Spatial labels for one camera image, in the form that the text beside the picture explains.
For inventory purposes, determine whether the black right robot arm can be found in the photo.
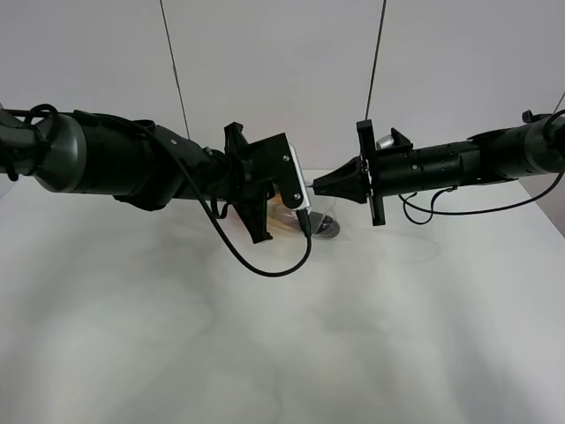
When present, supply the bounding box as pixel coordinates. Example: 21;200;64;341
313;110;564;226

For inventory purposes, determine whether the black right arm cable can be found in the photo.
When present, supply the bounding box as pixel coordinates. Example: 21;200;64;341
399;110;565;225

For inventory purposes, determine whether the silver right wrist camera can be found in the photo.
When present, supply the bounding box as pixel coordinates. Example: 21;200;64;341
375;134;395;150

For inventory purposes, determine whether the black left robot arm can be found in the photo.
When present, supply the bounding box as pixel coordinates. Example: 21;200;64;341
1;104;310;243

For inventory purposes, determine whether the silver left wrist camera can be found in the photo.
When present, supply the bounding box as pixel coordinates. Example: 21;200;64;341
289;144;312;211

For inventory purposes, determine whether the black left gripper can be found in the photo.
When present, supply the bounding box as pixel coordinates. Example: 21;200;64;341
224;123;299;244

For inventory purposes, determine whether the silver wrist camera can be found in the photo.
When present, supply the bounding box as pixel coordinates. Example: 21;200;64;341
375;134;395;150
289;144;312;211

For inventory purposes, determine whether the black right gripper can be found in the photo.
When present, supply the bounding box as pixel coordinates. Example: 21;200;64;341
313;119;413;225

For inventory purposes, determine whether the purple eggplant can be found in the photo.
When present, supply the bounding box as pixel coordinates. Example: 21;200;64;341
309;211;341;239

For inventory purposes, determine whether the clear zip bag blue zipper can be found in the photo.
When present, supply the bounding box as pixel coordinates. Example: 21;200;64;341
264;193;353;243

